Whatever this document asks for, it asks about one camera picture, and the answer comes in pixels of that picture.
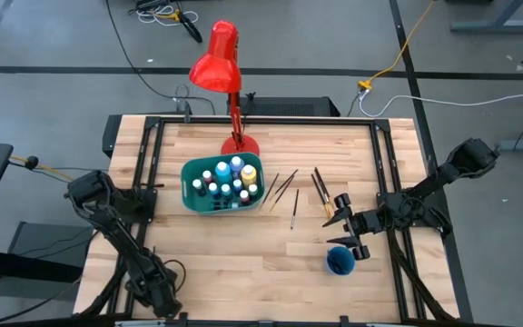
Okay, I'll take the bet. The black padded bar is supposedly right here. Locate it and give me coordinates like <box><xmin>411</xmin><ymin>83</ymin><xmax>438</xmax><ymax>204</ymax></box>
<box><xmin>0</xmin><ymin>246</ymin><xmax>84</xmax><ymax>283</ymax></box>

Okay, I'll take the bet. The white cable coil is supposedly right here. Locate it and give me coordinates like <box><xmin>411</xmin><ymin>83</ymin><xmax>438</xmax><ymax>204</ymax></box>
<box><xmin>135</xmin><ymin>3</ymin><xmax>177</xmax><ymax>27</ymax></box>

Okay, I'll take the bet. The black side panel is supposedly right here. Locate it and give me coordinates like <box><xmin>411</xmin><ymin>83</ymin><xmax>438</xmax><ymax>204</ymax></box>
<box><xmin>102</xmin><ymin>114</ymin><xmax>124</xmax><ymax>159</ymax></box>

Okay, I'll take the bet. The black mesh box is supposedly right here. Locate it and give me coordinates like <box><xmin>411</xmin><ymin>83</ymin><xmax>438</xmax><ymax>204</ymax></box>
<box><xmin>227</xmin><ymin>95</ymin><xmax>341</xmax><ymax>118</ymax></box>

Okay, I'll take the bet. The dark brush long silver ferrule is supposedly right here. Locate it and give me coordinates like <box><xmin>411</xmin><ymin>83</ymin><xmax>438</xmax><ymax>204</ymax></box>
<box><xmin>290</xmin><ymin>189</ymin><xmax>301</xmax><ymax>231</ymax></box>

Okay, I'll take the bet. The large turquoise paint bottle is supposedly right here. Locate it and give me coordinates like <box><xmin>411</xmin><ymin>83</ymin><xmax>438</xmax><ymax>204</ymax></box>
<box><xmin>214</xmin><ymin>161</ymin><xmax>233</xmax><ymax>185</ymax></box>

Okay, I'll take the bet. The teal plastic caddy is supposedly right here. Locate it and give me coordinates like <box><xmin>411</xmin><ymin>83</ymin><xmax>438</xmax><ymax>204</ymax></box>
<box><xmin>180</xmin><ymin>152</ymin><xmax>266</xmax><ymax>215</ymax></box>

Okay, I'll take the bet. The black floor cable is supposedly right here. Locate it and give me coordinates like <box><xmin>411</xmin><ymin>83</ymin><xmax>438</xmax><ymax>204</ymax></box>
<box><xmin>105</xmin><ymin>0</ymin><xmax>217</xmax><ymax>114</ymax></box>

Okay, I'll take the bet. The yellow cable black plug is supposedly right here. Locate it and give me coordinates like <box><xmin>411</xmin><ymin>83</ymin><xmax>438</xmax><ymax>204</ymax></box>
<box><xmin>9</xmin><ymin>154</ymin><xmax>75</xmax><ymax>183</ymax></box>

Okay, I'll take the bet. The large yellow paint bottle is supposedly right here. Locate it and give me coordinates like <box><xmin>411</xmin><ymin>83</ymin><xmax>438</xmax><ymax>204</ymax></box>
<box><xmin>240</xmin><ymin>163</ymin><xmax>258</xmax><ymax>186</ymax></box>

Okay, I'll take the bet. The red desk lamp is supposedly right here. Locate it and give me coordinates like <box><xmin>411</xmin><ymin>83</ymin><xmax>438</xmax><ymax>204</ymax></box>
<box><xmin>188</xmin><ymin>19</ymin><xmax>261</xmax><ymax>156</ymax></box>

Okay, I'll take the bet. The black yellow hand tool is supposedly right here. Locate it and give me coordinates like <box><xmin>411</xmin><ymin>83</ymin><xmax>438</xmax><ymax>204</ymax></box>
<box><xmin>166</xmin><ymin>7</ymin><xmax>204</xmax><ymax>45</ymax></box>

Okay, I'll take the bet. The grey desk leg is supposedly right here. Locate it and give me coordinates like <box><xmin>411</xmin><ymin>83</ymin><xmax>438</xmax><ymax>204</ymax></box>
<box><xmin>449</xmin><ymin>0</ymin><xmax>523</xmax><ymax>35</ymax></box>

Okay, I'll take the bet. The blue plastic cup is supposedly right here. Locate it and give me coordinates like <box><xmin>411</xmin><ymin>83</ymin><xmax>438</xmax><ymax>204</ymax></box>
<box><xmin>325</xmin><ymin>245</ymin><xmax>357</xmax><ymax>277</ymax></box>

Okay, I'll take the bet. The large periwinkle paint bottle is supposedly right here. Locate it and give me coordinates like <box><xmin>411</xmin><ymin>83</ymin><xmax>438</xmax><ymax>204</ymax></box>
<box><xmin>228</xmin><ymin>155</ymin><xmax>246</xmax><ymax>176</ymax></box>

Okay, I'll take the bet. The black cable bundle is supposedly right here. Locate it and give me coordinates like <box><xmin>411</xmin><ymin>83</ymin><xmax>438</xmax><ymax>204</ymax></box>
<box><xmin>386</xmin><ymin>226</ymin><xmax>453</xmax><ymax>323</ymax></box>

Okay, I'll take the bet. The yellow floor cable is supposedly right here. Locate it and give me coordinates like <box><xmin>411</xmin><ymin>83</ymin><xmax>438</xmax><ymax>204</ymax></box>
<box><xmin>357</xmin><ymin>0</ymin><xmax>436</xmax><ymax>91</ymax></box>

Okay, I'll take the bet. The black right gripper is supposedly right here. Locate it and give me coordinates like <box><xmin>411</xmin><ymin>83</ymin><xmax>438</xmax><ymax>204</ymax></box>
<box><xmin>321</xmin><ymin>193</ymin><xmax>387</xmax><ymax>262</ymax></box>

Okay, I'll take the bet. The thin brush yellow ferrule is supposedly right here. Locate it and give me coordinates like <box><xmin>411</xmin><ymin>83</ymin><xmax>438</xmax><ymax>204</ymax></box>
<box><xmin>269</xmin><ymin>176</ymin><xmax>295</xmax><ymax>213</ymax></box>
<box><xmin>261</xmin><ymin>173</ymin><xmax>281</xmax><ymax>204</ymax></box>
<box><xmin>274</xmin><ymin>169</ymin><xmax>299</xmax><ymax>196</ymax></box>

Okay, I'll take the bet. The white floor cable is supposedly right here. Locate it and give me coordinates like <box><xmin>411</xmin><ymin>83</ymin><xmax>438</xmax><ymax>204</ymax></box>
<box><xmin>359</xmin><ymin>84</ymin><xmax>523</xmax><ymax>119</ymax></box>

